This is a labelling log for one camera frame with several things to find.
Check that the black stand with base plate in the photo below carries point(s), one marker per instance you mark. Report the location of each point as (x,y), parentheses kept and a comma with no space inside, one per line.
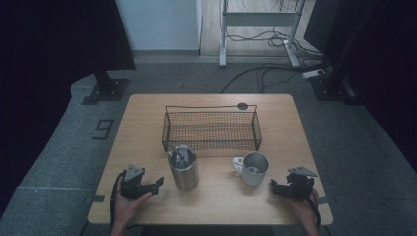
(108,88)
(331,88)

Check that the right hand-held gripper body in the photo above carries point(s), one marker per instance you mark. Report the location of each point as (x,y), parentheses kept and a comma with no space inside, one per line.
(298,188)

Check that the dark round disc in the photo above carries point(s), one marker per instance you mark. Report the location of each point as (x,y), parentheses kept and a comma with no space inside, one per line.
(242,106)

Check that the metal straw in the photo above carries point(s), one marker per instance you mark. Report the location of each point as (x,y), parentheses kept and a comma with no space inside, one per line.
(175,151)

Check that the white power strip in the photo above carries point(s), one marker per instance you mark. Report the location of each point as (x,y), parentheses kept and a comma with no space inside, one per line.
(313,73)

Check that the white desk frame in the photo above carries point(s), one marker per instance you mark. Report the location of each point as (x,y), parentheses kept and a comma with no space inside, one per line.
(259,19)

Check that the white steel-lined mug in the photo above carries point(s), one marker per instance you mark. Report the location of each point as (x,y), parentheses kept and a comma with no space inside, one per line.
(252,173)

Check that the grey tape strip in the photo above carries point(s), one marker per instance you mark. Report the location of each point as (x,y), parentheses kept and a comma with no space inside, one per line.
(323,200)
(96,198)

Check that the stainless steel tumbler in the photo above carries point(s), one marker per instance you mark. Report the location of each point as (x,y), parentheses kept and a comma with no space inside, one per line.
(185,177)

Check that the person's left hand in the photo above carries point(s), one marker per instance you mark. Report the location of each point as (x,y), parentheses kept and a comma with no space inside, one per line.
(124,209)

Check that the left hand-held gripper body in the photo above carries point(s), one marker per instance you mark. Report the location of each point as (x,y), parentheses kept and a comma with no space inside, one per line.
(132,187)

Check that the dark curtain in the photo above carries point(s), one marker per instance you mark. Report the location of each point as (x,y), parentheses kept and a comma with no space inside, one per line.
(377,49)
(49,49)

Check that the person's right hand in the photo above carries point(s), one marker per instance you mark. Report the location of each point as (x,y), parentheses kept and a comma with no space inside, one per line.
(308,211)

